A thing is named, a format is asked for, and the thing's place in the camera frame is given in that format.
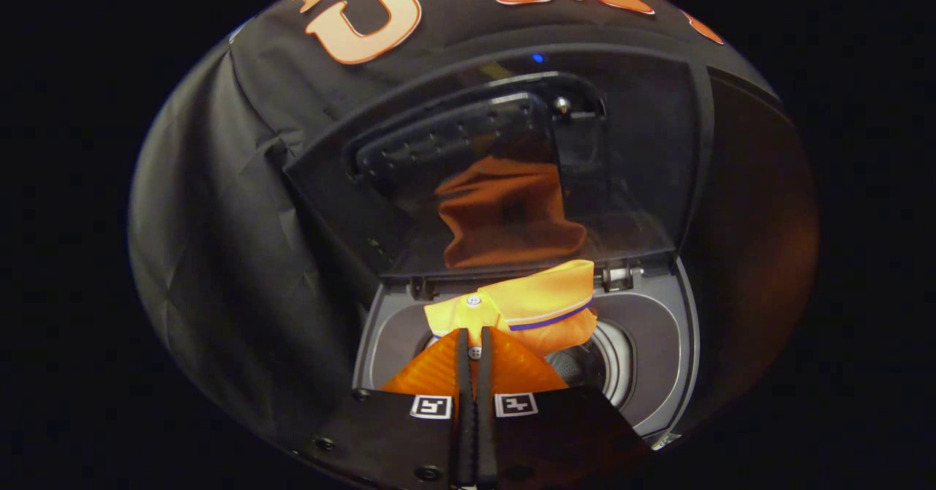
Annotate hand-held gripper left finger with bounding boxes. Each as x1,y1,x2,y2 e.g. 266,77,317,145
291,328,478,488

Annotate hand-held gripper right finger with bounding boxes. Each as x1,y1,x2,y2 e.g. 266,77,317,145
475,326,653,488

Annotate yellow polo shirt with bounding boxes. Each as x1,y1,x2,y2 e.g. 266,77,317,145
424,260,599,363

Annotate grey washing machine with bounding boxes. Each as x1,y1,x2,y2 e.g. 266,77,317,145
353,256,701,451

